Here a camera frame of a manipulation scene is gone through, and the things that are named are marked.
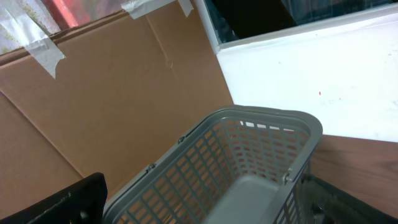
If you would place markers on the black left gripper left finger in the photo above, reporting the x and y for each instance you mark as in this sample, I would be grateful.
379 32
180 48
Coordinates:
81 203

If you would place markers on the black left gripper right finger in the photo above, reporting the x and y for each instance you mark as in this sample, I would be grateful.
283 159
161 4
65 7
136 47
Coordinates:
321 202

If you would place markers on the grey plastic mesh basket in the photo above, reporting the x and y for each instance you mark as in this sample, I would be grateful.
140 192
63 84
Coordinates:
240 164

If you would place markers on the brown cardboard panel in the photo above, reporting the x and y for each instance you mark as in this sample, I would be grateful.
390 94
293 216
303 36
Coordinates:
123 94

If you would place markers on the left strip of tape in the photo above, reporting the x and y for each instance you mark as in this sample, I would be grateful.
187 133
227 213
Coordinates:
32 38

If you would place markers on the strip of tape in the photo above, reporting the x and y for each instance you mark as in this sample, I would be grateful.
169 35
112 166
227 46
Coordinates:
32 38
139 8

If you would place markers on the right strip of tape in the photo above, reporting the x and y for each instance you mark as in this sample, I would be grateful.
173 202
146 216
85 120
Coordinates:
139 8

